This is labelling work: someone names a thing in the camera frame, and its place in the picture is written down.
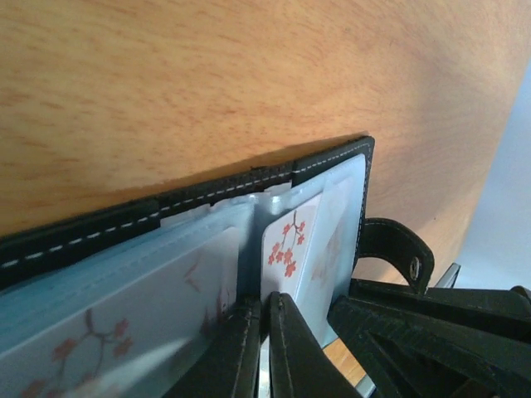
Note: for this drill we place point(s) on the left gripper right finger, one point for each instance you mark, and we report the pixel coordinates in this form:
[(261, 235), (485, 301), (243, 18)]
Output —
[(298, 366)]

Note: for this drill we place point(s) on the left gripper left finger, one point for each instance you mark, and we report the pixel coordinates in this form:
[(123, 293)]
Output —
[(229, 367)]

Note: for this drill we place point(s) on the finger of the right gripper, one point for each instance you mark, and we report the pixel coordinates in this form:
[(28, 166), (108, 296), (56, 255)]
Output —
[(410, 354), (482, 309)]

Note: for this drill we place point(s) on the cherry blossom card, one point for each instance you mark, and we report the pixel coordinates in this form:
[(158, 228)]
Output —
[(285, 245), (70, 328), (322, 269)]

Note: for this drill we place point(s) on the black leather card holder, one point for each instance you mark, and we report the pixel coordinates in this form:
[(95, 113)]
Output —
[(248, 202)]

